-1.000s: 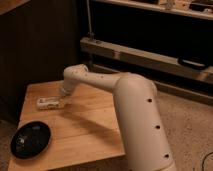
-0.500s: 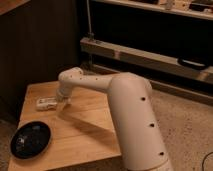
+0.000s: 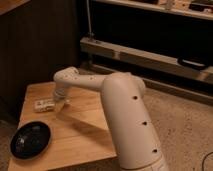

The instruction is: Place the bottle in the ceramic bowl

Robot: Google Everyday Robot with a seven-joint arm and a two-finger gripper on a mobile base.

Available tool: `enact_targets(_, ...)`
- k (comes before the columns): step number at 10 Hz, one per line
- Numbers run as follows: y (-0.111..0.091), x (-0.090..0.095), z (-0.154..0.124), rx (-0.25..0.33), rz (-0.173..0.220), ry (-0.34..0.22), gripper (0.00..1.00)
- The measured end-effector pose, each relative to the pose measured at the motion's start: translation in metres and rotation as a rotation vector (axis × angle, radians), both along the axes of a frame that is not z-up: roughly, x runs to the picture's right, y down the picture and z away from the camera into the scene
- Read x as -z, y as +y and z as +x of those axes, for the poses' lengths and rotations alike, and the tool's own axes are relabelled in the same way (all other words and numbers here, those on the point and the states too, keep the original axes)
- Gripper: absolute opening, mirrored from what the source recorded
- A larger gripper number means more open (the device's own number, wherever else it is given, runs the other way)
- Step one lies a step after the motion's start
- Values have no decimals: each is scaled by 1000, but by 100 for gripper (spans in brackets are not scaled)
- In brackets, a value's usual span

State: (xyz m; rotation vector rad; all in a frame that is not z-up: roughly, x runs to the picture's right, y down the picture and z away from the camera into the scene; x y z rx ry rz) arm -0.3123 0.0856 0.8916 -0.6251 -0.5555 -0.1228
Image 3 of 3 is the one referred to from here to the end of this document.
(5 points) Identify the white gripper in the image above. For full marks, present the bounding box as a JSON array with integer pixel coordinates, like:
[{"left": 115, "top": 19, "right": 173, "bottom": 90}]
[{"left": 53, "top": 87, "right": 69, "bottom": 111}]

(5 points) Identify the clear plastic bottle white label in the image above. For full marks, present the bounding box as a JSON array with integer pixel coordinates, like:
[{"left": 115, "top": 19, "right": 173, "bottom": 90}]
[{"left": 34, "top": 99, "right": 68, "bottom": 113}]

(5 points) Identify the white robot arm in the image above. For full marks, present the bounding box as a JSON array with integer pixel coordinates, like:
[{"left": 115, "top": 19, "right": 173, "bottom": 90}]
[{"left": 53, "top": 67, "right": 169, "bottom": 171}]

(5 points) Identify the black ceramic bowl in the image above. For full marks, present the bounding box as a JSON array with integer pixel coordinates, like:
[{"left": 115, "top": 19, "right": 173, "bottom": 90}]
[{"left": 10, "top": 121, "right": 51, "bottom": 160}]

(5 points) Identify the wooden table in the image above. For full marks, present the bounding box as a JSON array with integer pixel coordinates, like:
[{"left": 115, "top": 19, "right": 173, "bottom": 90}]
[{"left": 8, "top": 82, "right": 116, "bottom": 171}]

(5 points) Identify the thin metal pole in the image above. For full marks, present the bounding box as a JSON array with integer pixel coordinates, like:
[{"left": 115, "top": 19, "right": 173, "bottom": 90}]
[{"left": 86, "top": 0, "right": 94, "bottom": 40}]

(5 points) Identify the wooden shelf with items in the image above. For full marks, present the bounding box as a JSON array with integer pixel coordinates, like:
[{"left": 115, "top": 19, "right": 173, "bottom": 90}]
[{"left": 94, "top": 0, "right": 213, "bottom": 21}]

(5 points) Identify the grey metal rail beam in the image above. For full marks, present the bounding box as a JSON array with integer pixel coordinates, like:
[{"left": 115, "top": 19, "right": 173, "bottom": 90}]
[{"left": 80, "top": 37, "right": 213, "bottom": 84}]

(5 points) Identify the black handle on rail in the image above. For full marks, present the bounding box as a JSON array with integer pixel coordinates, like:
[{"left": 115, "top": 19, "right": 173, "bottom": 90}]
[{"left": 177, "top": 58, "right": 209, "bottom": 70}]

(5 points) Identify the black cable on floor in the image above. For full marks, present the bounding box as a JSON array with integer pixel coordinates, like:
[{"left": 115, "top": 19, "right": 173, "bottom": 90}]
[{"left": 199, "top": 151, "right": 213, "bottom": 171}]

